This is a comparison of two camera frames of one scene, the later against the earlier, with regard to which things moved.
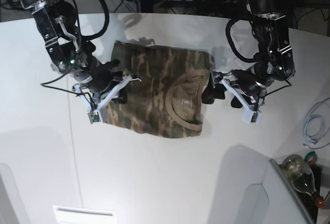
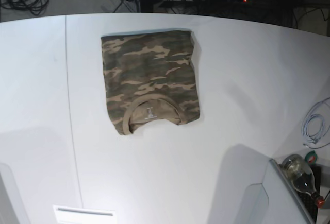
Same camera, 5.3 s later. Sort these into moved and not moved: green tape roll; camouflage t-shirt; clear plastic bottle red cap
Moved: camouflage t-shirt
Not moved: green tape roll; clear plastic bottle red cap
